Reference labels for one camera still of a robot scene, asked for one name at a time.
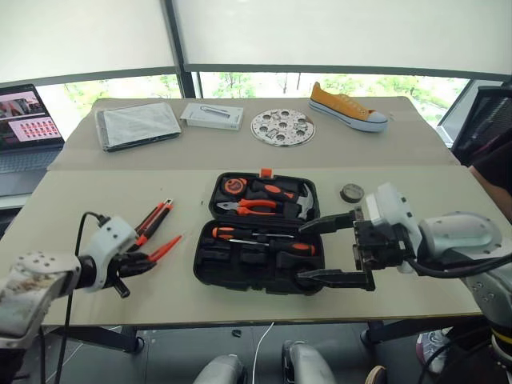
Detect dark window frame post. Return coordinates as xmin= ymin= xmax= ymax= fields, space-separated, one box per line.
xmin=162 ymin=0 xmax=202 ymax=99

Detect white grey sneaker on foot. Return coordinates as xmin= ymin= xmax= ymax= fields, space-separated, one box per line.
xmin=415 ymin=326 xmax=454 ymax=374

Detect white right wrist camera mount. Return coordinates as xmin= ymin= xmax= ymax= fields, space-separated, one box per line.
xmin=364 ymin=182 xmax=423 ymax=274

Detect black table leg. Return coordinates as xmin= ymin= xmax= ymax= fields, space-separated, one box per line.
xmin=361 ymin=318 xmax=488 ymax=346
xmin=50 ymin=325 xmax=146 ymax=354

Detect claw hammer orange black handle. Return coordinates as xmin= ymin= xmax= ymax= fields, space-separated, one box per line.
xmin=249 ymin=179 xmax=318 ymax=222

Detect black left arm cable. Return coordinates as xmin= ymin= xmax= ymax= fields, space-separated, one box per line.
xmin=54 ymin=211 xmax=111 ymax=384

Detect yellow canvas sneaker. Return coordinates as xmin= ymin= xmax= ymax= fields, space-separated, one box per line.
xmin=307 ymin=81 xmax=390 ymax=134

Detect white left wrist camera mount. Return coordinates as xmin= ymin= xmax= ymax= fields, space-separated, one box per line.
xmin=84 ymin=215 xmax=139 ymax=293

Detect black mesh office chair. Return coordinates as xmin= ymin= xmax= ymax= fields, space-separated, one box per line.
xmin=435 ymin=82 xmax=512 ymax=166

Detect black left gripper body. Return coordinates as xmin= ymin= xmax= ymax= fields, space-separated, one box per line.
xmin=113 ymin=252 xmax=135 ymax=299

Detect grey flat fabric pouch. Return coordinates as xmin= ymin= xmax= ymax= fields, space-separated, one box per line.
xmin=94 ymin=101 xmax=182 ymax=154

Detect orange handled slim tool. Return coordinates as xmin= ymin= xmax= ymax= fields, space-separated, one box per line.
xmin=146 ymin=234 xmax=184 ymax=264

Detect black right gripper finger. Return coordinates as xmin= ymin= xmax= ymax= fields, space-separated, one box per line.
xmin=298 ymin=210 xmax=358 ymax=235
xmin=295 ymin=268 xmax=377 ymax=292

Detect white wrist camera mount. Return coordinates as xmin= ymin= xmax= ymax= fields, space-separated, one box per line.
xmin=84 ymin=215 xmax=139 ymax=293
xmin=364 ymin=182 xmax=423 ymax=274

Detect orange handled pliers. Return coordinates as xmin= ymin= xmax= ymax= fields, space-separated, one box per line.
xmin=216 ymin=198 xmax=278 ymax=218

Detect orange black screwdriver thin shaft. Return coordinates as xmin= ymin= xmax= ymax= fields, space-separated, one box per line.
xmin=211 ymin=226 xmax=296 ymax=242

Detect white flat cardboard box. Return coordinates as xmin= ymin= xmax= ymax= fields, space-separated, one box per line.
xmin=178 ymin=102 xmax=245 ymax=131

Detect black cables under table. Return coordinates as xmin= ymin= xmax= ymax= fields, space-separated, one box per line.
xmin=415 ymin=326 xmax=499 ymax=384

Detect person in black shirt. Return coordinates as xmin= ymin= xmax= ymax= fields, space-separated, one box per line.
xmin=468 ymin=134 xmax=512 ymax=191

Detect round perforated metal plate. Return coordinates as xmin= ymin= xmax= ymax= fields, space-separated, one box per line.
xmin=250 ymin=108 xmax=316 ymax=148

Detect black orange screwdriver thick handle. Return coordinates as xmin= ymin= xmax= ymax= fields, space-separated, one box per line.
xmin=229 ymin=237 xmax=318 ymax=258

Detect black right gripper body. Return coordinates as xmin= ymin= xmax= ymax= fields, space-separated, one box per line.
xmin=351 ymin=206 xmax=415 ymax=274

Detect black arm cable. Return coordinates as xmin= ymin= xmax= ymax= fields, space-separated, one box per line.
xmin=54 ymin=211 xmax=111 ymax=384
xmin=406 ymin=246 xmax=512 ymax=280

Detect black plastic tool case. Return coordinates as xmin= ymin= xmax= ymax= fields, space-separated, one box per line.
xmin=192 ymin=167 xmax=326 ymax=297

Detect grey rounded robot leg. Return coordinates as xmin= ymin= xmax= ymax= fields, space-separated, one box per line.
xmin=281 ymin=340 xmax=338 ymax=384
xmin=193 ymin=353 xmax=247 ymax=384

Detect grey laptop computer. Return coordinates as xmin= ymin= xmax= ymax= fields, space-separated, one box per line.
xmin=0 ymin=83 xmax=66 ymax=198

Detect small round grey cap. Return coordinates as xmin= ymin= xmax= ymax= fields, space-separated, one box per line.
xmin=339 ymin=182 xmax=365 ymax=203

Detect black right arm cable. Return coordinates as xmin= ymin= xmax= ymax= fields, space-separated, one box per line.
xmin=406 ymin=246 xmax=512 ymax=280

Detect white thin cable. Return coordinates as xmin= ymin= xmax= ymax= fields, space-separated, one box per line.
xmin=251 ymin=320 xmax=277 ymax=384

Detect orange black tape measure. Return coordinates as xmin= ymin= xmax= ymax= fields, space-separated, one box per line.
xmin=222 ymin=177 xmax=250 ymax=198

